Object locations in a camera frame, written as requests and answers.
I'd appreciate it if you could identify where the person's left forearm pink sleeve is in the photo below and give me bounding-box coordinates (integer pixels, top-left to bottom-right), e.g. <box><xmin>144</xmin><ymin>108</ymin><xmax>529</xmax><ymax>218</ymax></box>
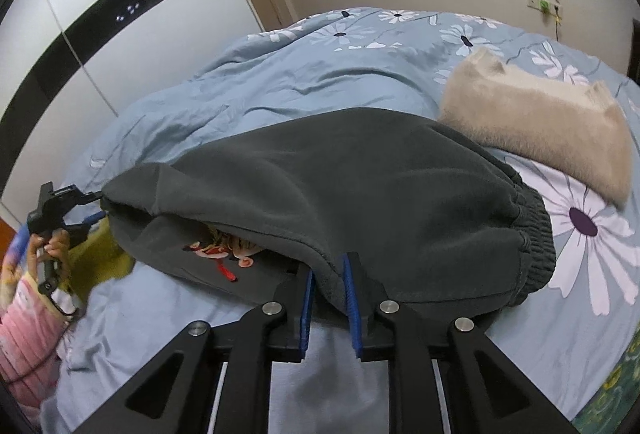
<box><xmin>0</xmin><ymin>259</ymin><xmax>81</xmax><ymax>417</ymax></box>

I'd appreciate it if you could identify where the beige fluffy sweater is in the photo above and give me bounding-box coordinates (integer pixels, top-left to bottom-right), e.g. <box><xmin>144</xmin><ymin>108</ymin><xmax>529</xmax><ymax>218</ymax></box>
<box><xmin>437</xmin><ymin>46</ymin><xmax>632</xmax><ymax>209</ymax></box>

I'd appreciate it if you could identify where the dark furniture edge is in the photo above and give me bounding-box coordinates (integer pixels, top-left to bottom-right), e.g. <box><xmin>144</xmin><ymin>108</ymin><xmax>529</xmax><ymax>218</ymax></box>
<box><xmin>627</xmin><ymin>16</ymin><xmax>640</xmax><ymax>85</ymax></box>

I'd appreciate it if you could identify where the green patterned bed sheet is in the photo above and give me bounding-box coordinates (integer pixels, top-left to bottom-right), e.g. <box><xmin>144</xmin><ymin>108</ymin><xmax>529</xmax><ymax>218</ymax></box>
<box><xmin>570</xmin><ymin>339</ymin><xmax>640</xmax><ymax>434</ymax></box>

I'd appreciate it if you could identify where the person's left hand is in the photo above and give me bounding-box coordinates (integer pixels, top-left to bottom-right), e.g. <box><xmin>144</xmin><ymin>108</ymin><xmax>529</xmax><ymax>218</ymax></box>
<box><xmin>26</xmin><ymin>230</ymin><xmax>72</xmax><ymax>285</ymax></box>

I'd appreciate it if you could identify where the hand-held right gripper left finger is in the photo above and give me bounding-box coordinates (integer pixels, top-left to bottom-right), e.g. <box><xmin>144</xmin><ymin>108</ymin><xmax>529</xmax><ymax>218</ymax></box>
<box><xmin>71</xmin><ymin>262</ymin><xmax>316</xmax><ymax>434</ymax></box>

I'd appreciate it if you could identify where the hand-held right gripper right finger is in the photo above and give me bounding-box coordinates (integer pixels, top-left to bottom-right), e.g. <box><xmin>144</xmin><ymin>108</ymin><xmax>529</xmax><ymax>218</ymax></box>
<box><xmin>340</xmin><ymin>251</ymin><xmax>577</xmax><ymax>434</ymax></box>

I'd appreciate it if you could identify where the yellow-green cloth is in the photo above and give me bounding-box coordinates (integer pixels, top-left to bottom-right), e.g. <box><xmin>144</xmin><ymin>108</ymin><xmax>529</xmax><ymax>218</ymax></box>
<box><xmin>66</xmin><ymin>218</ymin><xmax>137</xmax><ymax>305</ymax></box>

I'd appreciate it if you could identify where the blue floral quilt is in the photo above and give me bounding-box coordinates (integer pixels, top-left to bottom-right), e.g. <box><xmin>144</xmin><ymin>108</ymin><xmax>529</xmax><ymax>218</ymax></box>
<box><xmin>40</xmin><ymin>6</ymin><xmax>640</xmax><ymax>434</ymax></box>

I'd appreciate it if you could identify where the dark grey fleece garment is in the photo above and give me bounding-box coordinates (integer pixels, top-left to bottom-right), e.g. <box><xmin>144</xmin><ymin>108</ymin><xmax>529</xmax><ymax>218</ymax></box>
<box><xmin>100</xmin><ymin>108</ymin><xmax>557</xmax><ymax>317</ymax></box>

